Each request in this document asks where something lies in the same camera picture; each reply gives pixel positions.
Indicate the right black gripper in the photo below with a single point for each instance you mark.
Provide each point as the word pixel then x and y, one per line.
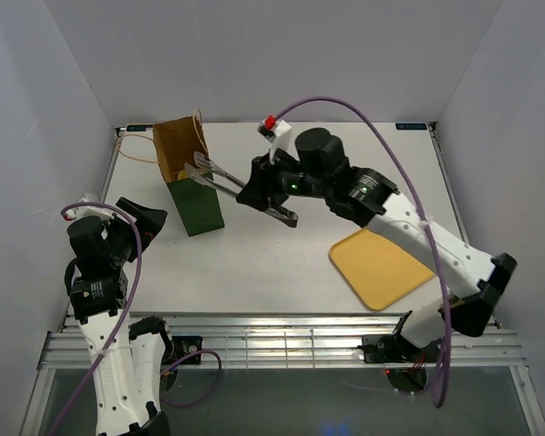
pixel 261 183

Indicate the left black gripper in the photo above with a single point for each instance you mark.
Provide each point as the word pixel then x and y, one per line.
pixel 149 220

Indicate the metal tongs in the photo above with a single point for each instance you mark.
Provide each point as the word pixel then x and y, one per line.
pixel 207 172

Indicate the green paper bag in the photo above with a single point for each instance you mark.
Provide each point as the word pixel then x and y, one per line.
pixel 175 142

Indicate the orange bagel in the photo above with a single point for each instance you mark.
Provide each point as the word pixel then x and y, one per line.
pixel 183 174

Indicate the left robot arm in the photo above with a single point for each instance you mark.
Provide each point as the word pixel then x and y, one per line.
pixel 125 357

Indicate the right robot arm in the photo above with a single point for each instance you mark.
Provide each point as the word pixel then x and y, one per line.
pixel 475 280

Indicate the yellow tray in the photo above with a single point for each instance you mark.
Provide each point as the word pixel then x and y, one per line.
pixel 377 270

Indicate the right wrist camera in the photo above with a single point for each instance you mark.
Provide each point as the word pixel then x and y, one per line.
pixel 278 133

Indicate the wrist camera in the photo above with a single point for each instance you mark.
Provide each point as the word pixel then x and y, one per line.
pixel 88 205
pixel 278 133

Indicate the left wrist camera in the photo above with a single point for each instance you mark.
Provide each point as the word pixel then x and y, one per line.
pixel 88 205

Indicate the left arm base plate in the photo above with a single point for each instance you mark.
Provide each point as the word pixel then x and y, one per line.
pixel 183 346

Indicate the aluminium rail frame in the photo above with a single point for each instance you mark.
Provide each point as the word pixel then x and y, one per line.
pixel 325 342

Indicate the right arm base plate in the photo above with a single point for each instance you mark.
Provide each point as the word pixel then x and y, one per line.
pixel 392 348

